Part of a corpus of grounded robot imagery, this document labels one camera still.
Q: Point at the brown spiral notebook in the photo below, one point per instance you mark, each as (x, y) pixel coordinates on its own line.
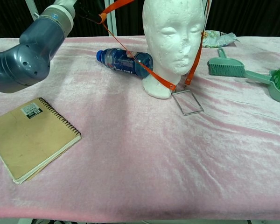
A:
(32, 144)

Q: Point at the white foam mannequin head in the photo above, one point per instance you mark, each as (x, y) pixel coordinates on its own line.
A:
(172, 46)

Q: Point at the green printed snack bag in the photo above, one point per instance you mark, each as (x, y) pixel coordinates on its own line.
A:
(217, 39)

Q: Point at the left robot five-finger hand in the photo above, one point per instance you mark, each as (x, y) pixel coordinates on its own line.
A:
(91, 15)

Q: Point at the green dustpan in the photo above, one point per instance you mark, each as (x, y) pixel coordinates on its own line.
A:
(261, 78)

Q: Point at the blue plastic drink bottle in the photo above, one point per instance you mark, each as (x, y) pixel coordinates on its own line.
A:
(121, 61)

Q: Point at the silver frame badge holder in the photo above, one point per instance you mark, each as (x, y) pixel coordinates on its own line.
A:
(193, 112)

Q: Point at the pink velvet tablecloth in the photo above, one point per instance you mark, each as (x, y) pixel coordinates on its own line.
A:
(130, 175)

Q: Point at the green hand brush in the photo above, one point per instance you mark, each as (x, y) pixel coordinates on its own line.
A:
(224, 67)

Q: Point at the white frame post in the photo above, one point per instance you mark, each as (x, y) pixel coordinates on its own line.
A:
(110, 25)
(208, 9)
(31, 9)

